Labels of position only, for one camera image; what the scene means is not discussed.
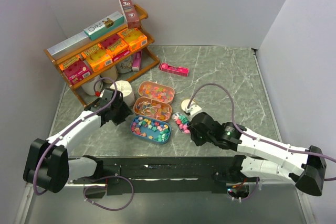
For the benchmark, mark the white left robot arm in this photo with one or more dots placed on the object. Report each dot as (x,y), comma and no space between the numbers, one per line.
(48,165)

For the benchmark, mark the red tall carton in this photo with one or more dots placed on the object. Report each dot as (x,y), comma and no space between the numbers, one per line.
(130,14)

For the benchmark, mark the white paper roll on shelf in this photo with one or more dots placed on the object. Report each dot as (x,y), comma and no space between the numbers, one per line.
(90,87)

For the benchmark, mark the blue tin of star candies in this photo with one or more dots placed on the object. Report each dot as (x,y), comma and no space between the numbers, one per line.
(150,130)

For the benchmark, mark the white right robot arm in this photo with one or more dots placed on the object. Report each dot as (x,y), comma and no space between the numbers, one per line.
(263,157)

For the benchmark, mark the gold jar lid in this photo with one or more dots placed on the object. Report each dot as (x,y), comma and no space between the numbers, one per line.
(185,103)

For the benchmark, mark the beige paper roll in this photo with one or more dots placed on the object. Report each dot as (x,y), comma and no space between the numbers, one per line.
(111,73)

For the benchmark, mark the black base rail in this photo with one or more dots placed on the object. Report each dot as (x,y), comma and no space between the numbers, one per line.
(168,174)

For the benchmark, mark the orange sponge box middle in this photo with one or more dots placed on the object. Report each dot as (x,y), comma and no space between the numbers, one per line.
(96,57)

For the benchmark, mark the pink tin of gummies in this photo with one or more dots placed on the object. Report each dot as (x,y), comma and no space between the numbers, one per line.
(157,92)

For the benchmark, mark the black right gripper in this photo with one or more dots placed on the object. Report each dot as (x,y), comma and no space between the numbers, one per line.
(198,141)

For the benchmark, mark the silver long box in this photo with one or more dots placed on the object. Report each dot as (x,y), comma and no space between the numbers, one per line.
(69,45)

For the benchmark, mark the red orange sponge box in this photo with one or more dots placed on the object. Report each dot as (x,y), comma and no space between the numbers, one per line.
(114,45)

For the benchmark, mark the pink tin of lollipops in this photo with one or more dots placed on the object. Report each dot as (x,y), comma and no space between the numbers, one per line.
(153,109)

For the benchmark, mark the pink slim box upright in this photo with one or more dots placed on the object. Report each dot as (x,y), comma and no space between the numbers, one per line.
(136,65)

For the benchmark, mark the pink sponge box left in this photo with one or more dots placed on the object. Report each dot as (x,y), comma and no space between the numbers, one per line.
(75,69)

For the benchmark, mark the wooden three-tier shelf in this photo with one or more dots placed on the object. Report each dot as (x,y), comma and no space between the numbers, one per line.
(115,60)

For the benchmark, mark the clear plastic jar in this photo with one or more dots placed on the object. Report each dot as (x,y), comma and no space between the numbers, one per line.
(182,122)

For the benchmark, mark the printed paper roll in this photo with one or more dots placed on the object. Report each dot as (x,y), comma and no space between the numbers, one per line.
(125,65)

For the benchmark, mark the teal long box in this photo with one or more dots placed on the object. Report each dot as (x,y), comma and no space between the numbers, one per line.
(104,26)

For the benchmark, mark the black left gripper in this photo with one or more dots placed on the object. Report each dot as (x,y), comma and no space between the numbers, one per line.
(125,112)

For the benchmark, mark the orange sponge box right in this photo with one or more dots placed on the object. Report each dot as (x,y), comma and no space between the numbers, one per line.
(134,38)

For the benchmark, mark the white toilet paper roll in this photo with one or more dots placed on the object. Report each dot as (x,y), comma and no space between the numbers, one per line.
(128,94)

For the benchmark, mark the pink box on table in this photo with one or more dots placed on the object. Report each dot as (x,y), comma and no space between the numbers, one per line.
(181,71)

